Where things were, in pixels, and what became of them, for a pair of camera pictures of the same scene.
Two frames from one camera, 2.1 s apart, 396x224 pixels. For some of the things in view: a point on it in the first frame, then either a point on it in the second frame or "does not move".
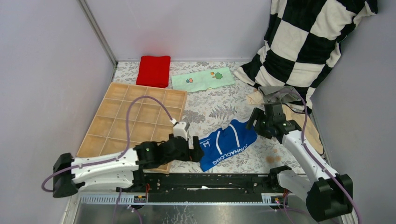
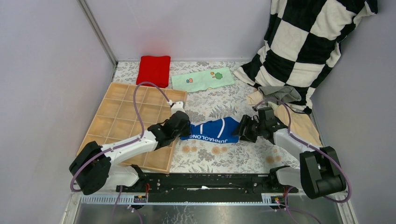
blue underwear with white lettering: x=220 y=144 to x=224 y=129
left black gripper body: x=184 y=157 to x=184 y=132
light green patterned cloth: x=194 y=82 does not move
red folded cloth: x=154 y=71 does not move
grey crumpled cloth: x=281 y=94 does not move
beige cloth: x=312 y=137 does not move
